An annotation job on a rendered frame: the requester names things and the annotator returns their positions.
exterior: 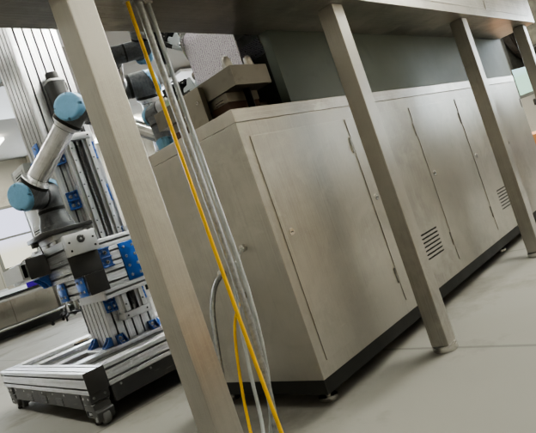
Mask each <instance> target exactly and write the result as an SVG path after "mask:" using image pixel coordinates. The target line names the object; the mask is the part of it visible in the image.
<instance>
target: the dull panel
mask: <svg viewBox="0 0 536 433"><path fill-rule="evenodd" d="M259 37H260V40H261V42H262V45H263V47H264V50H265V55H266V57H267V60H268V63H269V65H270V67H271V72H272V75H273V77H274V80H275V83H276V85H277V90H278V93H279V94H280V97H281V100H282V103H286V102H293V101H307V100H314V99H321V98H329V97H336V96H343V95H345V92H344V89H343V86H342V83H341V81H340V78H339V75H338V71H337V68H336V65H335V63H334V61H333V58H332V54H331V51H330V48H329V45H328V43H327V40H326V36H325V33H324V32H307V31H285V30H265V31H264V32H263V33H261V34H260V35H259ZM352 37H353V39H354V41H355V44H356V49H357V51H358V54H359V57H360V59H361V62H362V67H363V69H364V71H365V74H366V77H367V79H368V84H369V86H370V89H371V92H379V91H386V90H394V89H401V88H415V87H422V86H429V85H436V84H443V83H451V82H464V81H469V80H468V77H467V74H466V70H465V67H464V65H463V62H462V59H461V57H460V53H459V50H458V47H457V45H456V42H455V39H454V37H437V36H415V35H393V34H352ZM473 40H474V43H475V46H476V48H477V51H478V55H479V58H480V61H481V64H482V65H483V68H484V73H485V75H486V78H493V77H501V76H512V75H511V72H510V69H509V65H508V62H507V59H506V57H505V54H504V51H503V48H502V45H501V42H500V40H499V39H480V38H473Z"/></svg>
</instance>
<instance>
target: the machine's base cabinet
mask: <svg viewBox="0 0 536 433"><path fill-rule="evenodd" d="M489 86H490V91H491V93H492V96H493V99H494V102H495V104H496V109H497V111H498V113H499V116H500V119H501V121H502V126H503V129H504V131H505V134H506V137H507V139H508V142H509V147H510V149H511V152H512V155H513V157H514V159H515V164H516V167H517V169H518V172H519V175H520V177H521V182H522V185H523V187H524V190H525V193H526V195H527V200H528V202H529V204H530V207H531V210H532V213H533V217H534V220H536V143H535V141H534V139H533V134H532V132H531V129H530V126H529V124H528V121H527V116H526V114H525V111H524V108H523V106H522V103H521V98H520V96H519V93H518V91H517V88H516V86H515V82H506V83H499V84H494V85H489ZM375 104H376V106H377V109H378V112H379V115H380V117H381V122H382V124H383V127H384V130H385V133H386V135H387V139H388V142H389V144H390V147H391V150H392V152H393V157H394V160H395V162H396V165H397V168H398V170H399V174H400V177H401V179H402V182H403V185H404V188H405V192H406V195H407V198H408V199H409V202H410V205H411V209H412V212H413V215H414V217H415V220H416V223H417V227H418V230H419V232H420V235H421V237H422V240H423V244H424V247H425V250H426V253H427V255H428V258H429V262H430V264H431V267H432V270H433V272H434V275H435V280H436V282H437V285H438V288H439V291H440V293H441V296H442V298H443V297H444V296H446V295H447V294H448V293H449V292H450V291H452V290H453V289H454V288H455V287H457V286H458V285H459V284H460V283H461V282H463V281H464V280H465V279H466V278H467V277H469V276H470V275H471V274H472V273H473V272H475V271H476V270H477V269H478V268H479V267H480V266H481V265H482V264H483V263H485V262H486V261H487V260H488V259H490V258H491V257H492V256H493V255H494V254H495V253H503V252H505V251H506V250H507V249H506V247H504V246H505V245H506V244H508V243H509V242H510V241H511V240H512V239H514V238H515V237H516V236H517V235H518V234H519V233H520V229H519V227H518V224H517V221H516V219H515V214H514V212H513V209H512V206H511V203H510V201H509V196H508V194H507V191H506V188H505V185H504V184H503V179H502V176H501V174H500V171H499V168H498V166H497V163H496V158H495V156H494V153H493V150H492V148H491V145H490V141H489V138H488V136H487V133H486V130H485V128H484V123H483V120H482V118H481V115H480V112H479V110H478V105H477V102H476V101H475V98H474V95H473V92H472V88H465V89H459V90H453V91H448V92H441V93H435V94H429V95H419V96H412V97H406V98H401V99H395V100H389V101H378V102H376V103H375ZM199 144H200V147H201V150H202V152H203V154H204V159H205V161H206V164H207V167H208V169H209V171H210V176H211V178H212V180H213V183H214V186H215V188H216V193H217V195H218V197H219V200H220V203H221V206H222V209H223V212H224V215H225V217H226V219H227V222H228V226H229V229H230V231H231V234H232V236H233V239H234V243H235V245H236V248H237V251H238V252H239V251H240V249H239V245H241V244H246V245H247V250H246V251H245V252H243V253H242V254H241V256H240V258H241V263H242V266H243V269H244V272H245V274H246V277H247V281H248V284H249V287H250V290H251V293H252V297H253V302H254V305H255V308H256V311H257V315H258V317H259V324H260V328H261V332H262V335H263V340H264V343H265V351H266V356H267V361H268V365H269V370H270V378H271V389H272V392H273V394H299V395H319V400H320V402H321V403H329V402H332V401H334V400H335V399H337V398H338V391H336V390H335V389H336V388H337V387H339V386H340V385H341V384H342V383H343V382H345V381H346V380H347V379H348V378H349V377H351V376H352V375H353V374H354V373H356V372H357V371H358V370H359V369H360V368H361V367H362V366H363V365H364V364H365V363H367V362H368V361H369V360H370V359H371V358H373V357H374V356H375V355H376V354H378V353H379V352H380V351H381V350H382V349H384V348H385V347H386V346H387V345H388V344H390V343H391V342H392V341H393V340H394V339H396V338H397V337H398V336H399V335H400V334H401V333H402V332H403V331H404V330H406V329H407V328H408V327H409V326H410V325H412V324H413V323H414V322H415V321H416V320H418V319H419V318H420V317H421V314H420V311H419V308H418V305H417V302H416V299H415V296H414V294H413V291H412V288H411V284H410V281H409V278H408V276H407V274H406V271H405V267H404V264H403V261H402V259H401V256H400V253H399V249H398V246H397V244H396V241H395V239H394V236H393V232H392V229H391V226H390V223H389V221H388V218H387V214H386V212H385V209H384V206H383V203H382V201H381V196H380V194H379V191H378V188H377V185H376V183H375V179H374V176H373V174H372V171H371V168H370V166H369V161H368V158H367V156H366V153H365V151H364V148H363V146H362V141H361V138H360V136H359V133H358V130H357V128H356V123H355V121H354V119H353V116H352V113H351V110H350V106H348V107H337V108H332V109H326V110H319V111H314V112H308V113H297V114H291V115H285V116H279V117H273V118H268V119H256V120H250V121H245V122H239V123H234V124H232V125H231V126H229V127H227V128H225V129H223V130H222V131H219V132H218V133H216V134H214V135H213V136H211V137H208V138H206V139H205V140H204V141H202V142H200V143H199ZM152 170H153V173H154V176H155V179H156V182H157V185H158V187H159V190H160V193H161V196H162V199H163V202H164V204H165V207H166V210H167V214H168V216H169V219H170V222H171V224H172V227H173V230H174V234H175V237H176V239H177V242H178V244H179V247H180V251H181V254H182V257H183V259H184V261H185V264H186V269H187V271H188V274H189V277H190V279H191V281H192V286H193V288H194V291H195V294H196V297H197V299H198V303H199V306H200V308H201V311H202V314H203V317H204V320H205V323H206V326H207V328H208V331H209V334H210V338H211V340H212V343H213V345H214V342H213V337H212V331H211V323H210V293H211V288H212V285H213V283H214V281H215V279H216V277H217V272H218V271H219V267H218V264H217V262H216V258H215V255H214V253H213V250H212V248H211V245H210V241H209V239H208V236H207V234H206V231H205V228H204V225H203V222H202V219H201V216H200V214H199V212H198V207H197V205H196V202H195V200H194V197H193V195H192V190H191V188H190V186H189V183H188V180H187V178H186V174H185V171H184V168H183V166H182V163H181V160H180V157H179V154H178V155H176V156H174V157H172V158H170V159H168V160H166V161H165V162H163V163H161V164H159V165H157V166H155V167H154V168H152ZM215 308H216V326H217V333H218V338H219V345H220V350H221V355H222V365H223V370H224V374H225V379H226V382H227V385H228V390H229V392H230V395H231V398H232V400H236V399H239V398H240V396H241V388H240V383H239V377H238V371H237V365H236V358H235V343H234V317H235V311H234V308H233V305H232V303H231V301H230V298H229V295H228V292H227V289H226V286H225V283H224V282H223V279H222V280H221V282H220V283H219V284H218V287H217V290H216V306H215Z"/></svg>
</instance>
